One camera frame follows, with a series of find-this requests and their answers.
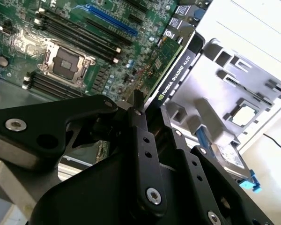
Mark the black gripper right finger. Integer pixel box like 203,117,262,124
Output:
159,108,274,225

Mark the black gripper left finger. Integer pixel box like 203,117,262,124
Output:
0,90,169,213

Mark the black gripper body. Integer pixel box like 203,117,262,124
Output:
25,149,203,225

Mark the Nvidia graphics card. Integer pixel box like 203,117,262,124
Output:
134,24,206,110

